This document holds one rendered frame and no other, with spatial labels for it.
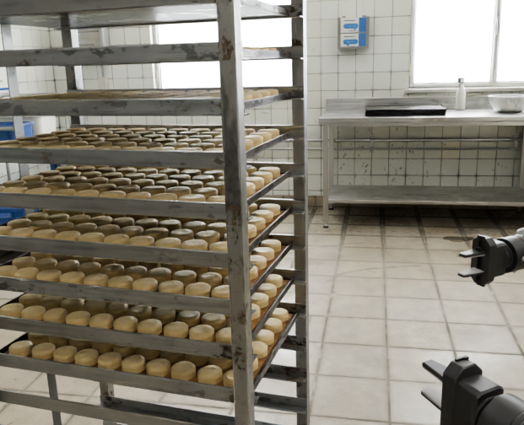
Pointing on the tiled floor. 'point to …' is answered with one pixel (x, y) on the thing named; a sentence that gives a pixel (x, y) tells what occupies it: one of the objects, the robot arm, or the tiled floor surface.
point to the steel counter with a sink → (346, 111)
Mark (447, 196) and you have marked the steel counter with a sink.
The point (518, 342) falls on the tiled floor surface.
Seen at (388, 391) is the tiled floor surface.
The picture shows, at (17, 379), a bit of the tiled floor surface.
